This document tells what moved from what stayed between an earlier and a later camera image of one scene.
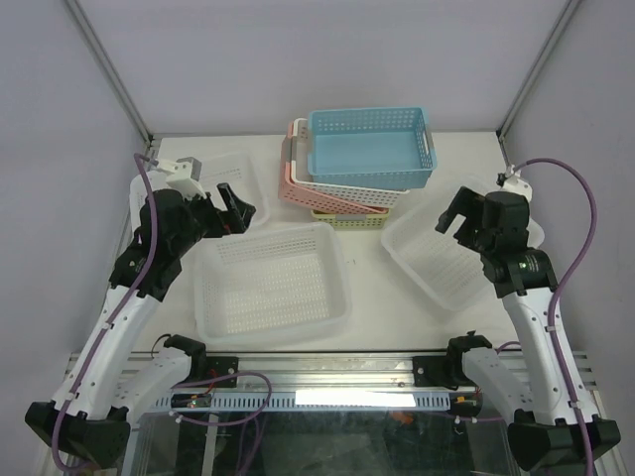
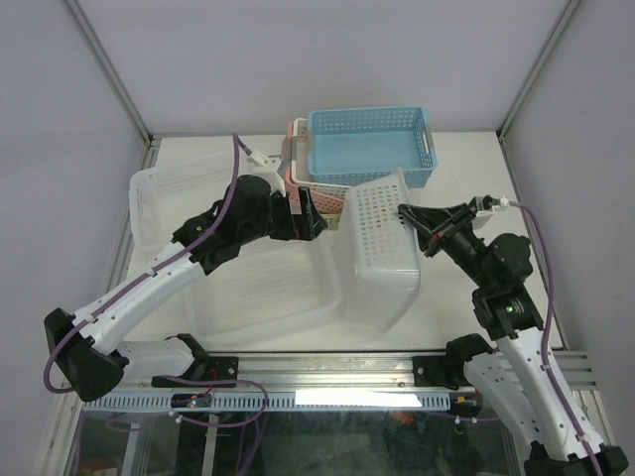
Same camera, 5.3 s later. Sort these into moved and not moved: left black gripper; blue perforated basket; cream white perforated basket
Moved: left black gripper
Not moved: cream white perforated basket; blue perforated basket
